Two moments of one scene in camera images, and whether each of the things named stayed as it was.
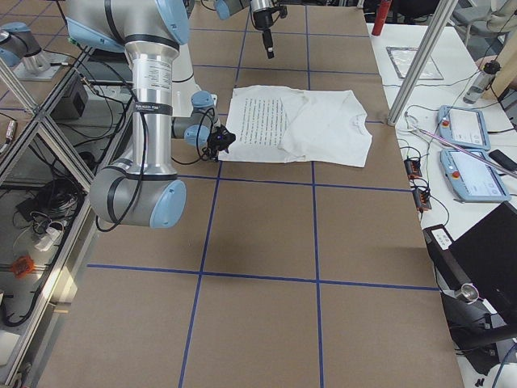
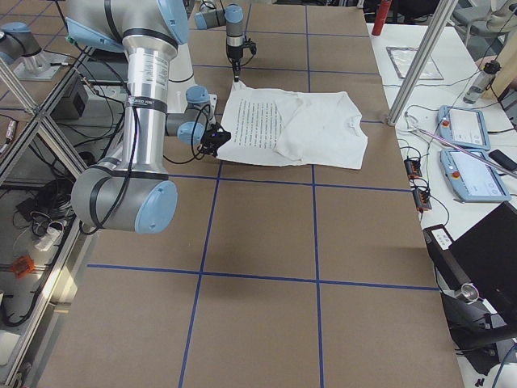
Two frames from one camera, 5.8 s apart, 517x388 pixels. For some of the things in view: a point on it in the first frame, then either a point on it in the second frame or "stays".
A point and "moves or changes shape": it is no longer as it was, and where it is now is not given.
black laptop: (484, 255) stays
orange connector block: (413, 168) stays
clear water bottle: (481, 82) stays
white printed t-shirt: (279, 124) moves or changes shape
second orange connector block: (422, 200) stays
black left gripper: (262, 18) to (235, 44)
